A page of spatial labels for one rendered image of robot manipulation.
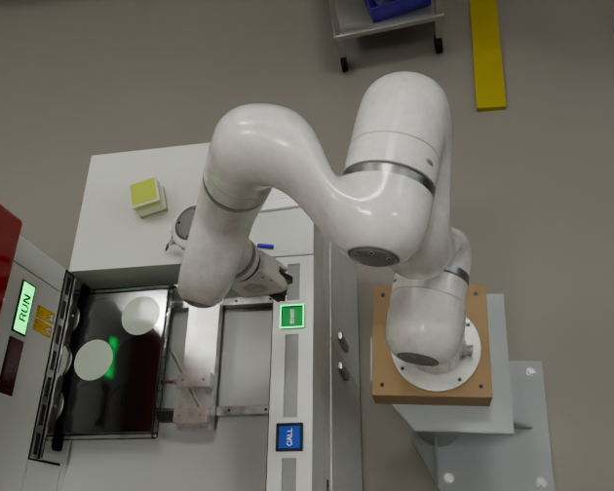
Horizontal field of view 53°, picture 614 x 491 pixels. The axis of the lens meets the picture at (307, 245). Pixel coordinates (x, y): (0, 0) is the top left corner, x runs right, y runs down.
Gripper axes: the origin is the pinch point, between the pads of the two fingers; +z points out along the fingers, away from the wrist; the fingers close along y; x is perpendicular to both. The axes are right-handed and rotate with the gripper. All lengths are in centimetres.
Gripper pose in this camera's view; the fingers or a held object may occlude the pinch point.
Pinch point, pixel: (277, 291)
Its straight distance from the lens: 124.0
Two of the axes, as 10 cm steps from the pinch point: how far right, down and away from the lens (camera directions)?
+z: 3.9, 4.1, 8.2
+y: 9.2, -1.6, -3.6
